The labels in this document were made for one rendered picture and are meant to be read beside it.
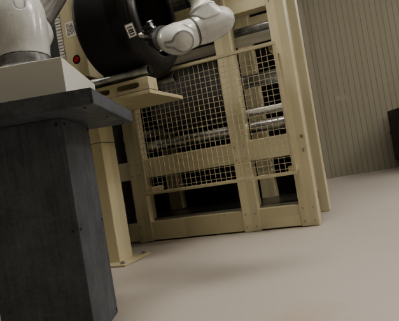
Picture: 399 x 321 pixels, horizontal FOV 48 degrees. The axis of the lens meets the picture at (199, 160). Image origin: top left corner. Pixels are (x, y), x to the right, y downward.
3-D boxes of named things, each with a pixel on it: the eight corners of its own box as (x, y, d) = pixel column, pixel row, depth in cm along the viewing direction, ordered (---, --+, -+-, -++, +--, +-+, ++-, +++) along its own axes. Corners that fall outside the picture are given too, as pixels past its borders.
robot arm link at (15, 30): (-6, 51, 123) (-16, -26, 125) (-5, 71, 140) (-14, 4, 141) (55, 49, 130) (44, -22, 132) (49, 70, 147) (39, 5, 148)
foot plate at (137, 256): (79, 270, 227) (79, 265, 227) (109, 256, 252) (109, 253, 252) (125, 267, 217) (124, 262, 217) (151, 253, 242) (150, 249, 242)
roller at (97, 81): (90, 92, 221) (84, 85, 218) (92, 85, 224) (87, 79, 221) (152, 76, 208) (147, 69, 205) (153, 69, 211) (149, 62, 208)
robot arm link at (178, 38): (160, 57, 165) (190, 45, 169) (176, 62, 152) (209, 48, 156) (150, 28, 160) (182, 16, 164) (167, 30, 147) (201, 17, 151)
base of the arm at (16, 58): (65, 64, 126) (62, 44, 127) (-17, 74, 124) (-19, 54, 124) (76, 81, 144) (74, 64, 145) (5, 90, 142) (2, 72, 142)
